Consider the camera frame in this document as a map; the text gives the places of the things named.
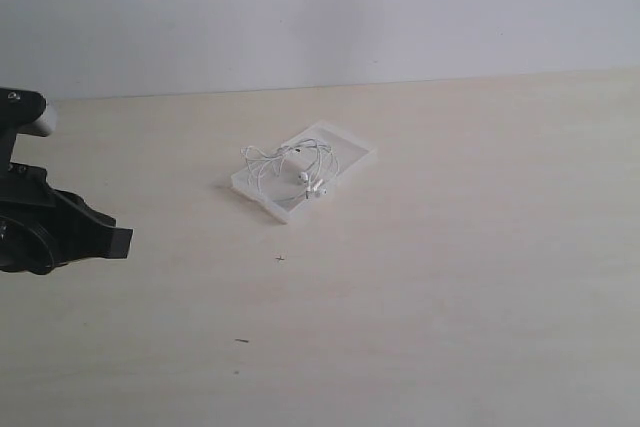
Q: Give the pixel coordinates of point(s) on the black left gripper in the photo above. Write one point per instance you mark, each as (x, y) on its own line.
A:
(43, 228)

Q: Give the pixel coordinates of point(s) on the white-lens left wrist camera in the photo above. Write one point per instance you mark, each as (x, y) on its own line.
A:
(23, 112)

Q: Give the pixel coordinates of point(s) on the white wired earphones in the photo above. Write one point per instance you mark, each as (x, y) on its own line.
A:
(310, 164)

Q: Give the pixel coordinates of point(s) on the clear plastic storage box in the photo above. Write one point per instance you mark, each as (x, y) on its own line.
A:
(354, 153)

